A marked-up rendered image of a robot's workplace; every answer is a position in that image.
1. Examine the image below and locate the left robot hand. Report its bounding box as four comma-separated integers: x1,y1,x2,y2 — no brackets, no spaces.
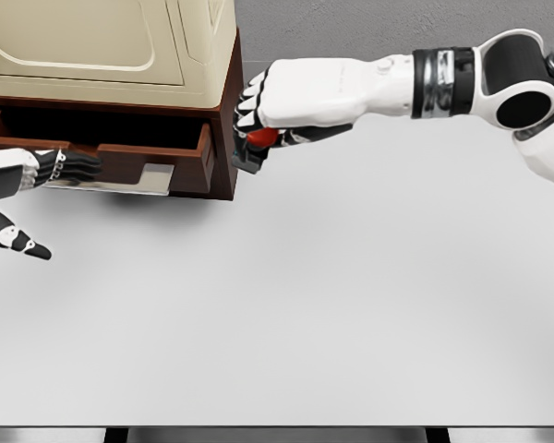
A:
0,147,104,261

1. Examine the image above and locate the cream rounded panel box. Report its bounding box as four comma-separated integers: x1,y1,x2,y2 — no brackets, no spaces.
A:
0,0,238,111

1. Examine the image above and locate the red button black switch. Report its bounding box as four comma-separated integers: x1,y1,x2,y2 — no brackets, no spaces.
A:
232,127,279,175

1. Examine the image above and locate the brown drawer with silver handle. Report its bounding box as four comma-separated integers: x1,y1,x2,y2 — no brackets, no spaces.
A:
0,108,216,198

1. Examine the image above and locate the brown wooden cabinet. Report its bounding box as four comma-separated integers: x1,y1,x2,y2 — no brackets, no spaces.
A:
0,26,246,202

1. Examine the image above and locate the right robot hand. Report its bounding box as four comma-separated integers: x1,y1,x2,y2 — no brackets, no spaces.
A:
233,58,370,150

